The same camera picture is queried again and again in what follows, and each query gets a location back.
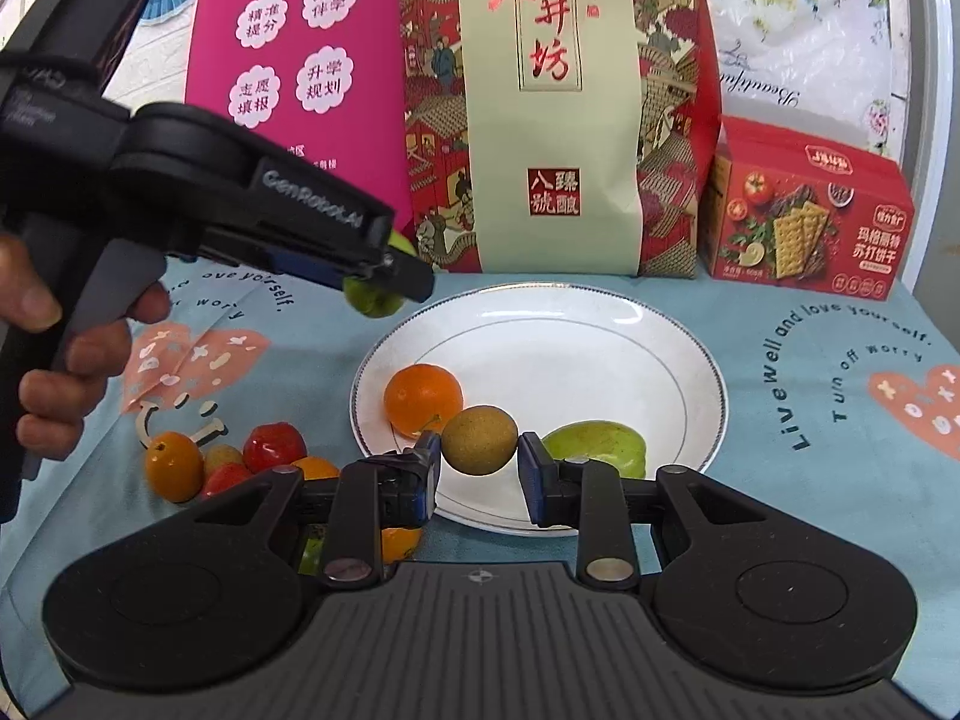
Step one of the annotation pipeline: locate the small green apple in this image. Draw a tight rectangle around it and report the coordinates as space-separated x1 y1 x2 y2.
343 229 416 319

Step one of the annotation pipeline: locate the orange tangerine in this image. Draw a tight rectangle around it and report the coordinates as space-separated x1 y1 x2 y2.
293 457 340 481
143 431 205 504
382 364 464 439
381 528 423 566

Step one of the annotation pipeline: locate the brown longan hidden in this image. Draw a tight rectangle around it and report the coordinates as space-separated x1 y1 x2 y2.
203 444 244 478

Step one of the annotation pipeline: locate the person left hand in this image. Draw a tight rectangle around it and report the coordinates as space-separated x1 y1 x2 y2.
2 234 171 468

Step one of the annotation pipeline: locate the green red liquor gift bag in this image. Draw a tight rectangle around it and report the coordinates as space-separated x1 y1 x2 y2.
398 0 721 278

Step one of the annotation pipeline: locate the pink tote bag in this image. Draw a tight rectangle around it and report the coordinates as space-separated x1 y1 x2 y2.
185 0 412 229

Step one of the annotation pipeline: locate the blue printed tablecloth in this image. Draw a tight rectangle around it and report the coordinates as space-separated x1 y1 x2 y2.
2 263 958 715

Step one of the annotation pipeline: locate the red cracker box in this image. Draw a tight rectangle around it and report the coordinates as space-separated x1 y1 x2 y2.
698 117 914 301

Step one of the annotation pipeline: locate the white floral bag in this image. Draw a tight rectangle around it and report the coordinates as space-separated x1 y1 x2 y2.
708 0 910 161

